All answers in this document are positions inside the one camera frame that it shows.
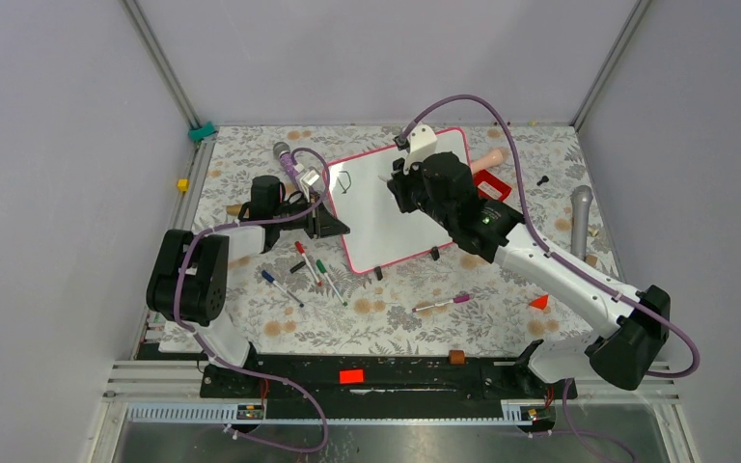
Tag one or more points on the green capped marker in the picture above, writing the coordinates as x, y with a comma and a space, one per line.
327, 277

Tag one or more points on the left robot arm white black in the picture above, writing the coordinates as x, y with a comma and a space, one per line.
189, 280

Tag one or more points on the purple glitter microphone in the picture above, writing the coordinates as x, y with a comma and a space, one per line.
292, 168

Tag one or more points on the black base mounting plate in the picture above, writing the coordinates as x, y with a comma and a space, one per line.
394, 387

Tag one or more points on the blue capped marker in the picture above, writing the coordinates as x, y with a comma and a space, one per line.
270, 279

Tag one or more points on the small yellow cube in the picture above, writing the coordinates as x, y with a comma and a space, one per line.
183, 185

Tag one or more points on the pink capped marker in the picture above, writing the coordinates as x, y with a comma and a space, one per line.
456, 300

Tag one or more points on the pink framed whiteboard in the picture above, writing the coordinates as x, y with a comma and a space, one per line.
380, 235

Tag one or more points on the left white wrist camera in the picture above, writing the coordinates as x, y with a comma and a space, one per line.
306, 179

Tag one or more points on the small red cone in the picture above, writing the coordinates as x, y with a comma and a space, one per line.
541, 303

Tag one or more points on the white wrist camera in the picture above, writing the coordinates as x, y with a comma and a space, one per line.
419, 143
306, 179

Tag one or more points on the silver grey microphone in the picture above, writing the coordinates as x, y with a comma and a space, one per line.
581, 199

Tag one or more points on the floral patterned table mat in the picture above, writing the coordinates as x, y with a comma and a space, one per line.
378, 319

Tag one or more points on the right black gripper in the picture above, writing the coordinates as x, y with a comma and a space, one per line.
400, 182

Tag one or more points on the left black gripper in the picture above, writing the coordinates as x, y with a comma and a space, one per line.
318, 222

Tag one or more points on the red tape label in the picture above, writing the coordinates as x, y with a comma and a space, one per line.
351, 376

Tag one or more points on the red capped marker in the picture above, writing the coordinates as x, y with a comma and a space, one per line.
308, 263

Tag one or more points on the red rectangular frame block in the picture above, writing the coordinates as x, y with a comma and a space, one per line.
490, 186

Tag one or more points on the black marker cap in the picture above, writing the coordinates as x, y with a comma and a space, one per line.
298, 266

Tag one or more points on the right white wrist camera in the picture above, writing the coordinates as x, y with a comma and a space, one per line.
419, 143

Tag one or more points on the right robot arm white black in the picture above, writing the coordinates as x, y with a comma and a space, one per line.
626, 333

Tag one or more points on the teal corner bracket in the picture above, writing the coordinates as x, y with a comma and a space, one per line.
197, 135

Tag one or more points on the small brown block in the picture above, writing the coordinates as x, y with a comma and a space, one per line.
456, 357

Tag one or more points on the pink toy microphone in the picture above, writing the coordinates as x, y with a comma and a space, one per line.
494, 158

